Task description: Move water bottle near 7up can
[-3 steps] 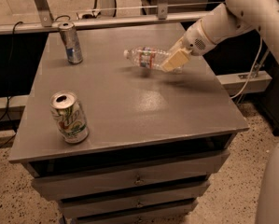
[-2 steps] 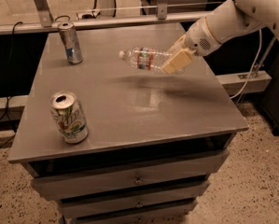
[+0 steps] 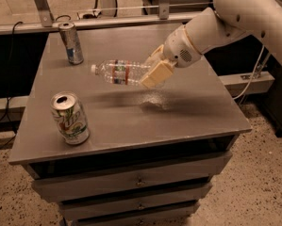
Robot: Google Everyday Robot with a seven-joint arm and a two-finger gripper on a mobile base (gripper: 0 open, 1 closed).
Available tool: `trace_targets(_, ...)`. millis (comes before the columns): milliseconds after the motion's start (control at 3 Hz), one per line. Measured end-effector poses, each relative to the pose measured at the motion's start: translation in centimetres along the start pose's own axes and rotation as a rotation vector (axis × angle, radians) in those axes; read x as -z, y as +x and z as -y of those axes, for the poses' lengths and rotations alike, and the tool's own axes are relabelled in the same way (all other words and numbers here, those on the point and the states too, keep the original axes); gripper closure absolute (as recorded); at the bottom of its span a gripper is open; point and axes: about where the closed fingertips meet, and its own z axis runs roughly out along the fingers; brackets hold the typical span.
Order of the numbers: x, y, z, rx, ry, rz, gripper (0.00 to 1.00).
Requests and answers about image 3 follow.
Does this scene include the middle grey drawer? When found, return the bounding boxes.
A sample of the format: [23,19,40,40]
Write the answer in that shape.
[59,179,211,220]

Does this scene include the grey drawer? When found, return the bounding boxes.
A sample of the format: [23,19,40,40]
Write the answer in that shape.
[32,151,232,202]
[72,201,199,226]
[59,179,211,220]

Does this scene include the clear plastic water bottle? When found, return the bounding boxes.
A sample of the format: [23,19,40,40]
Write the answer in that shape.
[91,59,150,86]

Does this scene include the top grey drawer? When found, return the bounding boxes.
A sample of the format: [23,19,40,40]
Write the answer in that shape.
[32,151,232,202]

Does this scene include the grey metal rail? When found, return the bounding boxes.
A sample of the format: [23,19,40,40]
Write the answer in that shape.
[0,10,205,37]

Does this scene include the white green 7up can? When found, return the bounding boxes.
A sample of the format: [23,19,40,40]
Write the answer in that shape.
[50,91,90,145]

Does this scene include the silver blue soda can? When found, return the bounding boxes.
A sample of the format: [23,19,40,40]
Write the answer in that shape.
[58,22,84,65]

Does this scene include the white cable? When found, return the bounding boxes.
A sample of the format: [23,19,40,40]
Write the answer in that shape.
[232,44,266,102]

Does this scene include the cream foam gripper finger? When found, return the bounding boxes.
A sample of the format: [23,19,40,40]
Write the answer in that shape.
[140,59,174,88]
[144,44,164,66]

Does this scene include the black cable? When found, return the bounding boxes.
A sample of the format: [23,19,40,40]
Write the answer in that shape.
[0,21,25,153]

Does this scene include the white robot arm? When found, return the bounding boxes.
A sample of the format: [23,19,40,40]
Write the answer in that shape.
[140,0,282,88]

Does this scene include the grey drawer cabinet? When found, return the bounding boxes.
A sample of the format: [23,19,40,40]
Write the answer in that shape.
[8,23,253,226]

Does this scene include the bottom grey drawer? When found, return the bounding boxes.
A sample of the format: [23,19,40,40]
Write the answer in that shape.
[72,201,199,226]

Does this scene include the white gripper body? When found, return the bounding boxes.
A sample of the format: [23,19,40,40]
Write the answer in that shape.
[163,25,202,68]

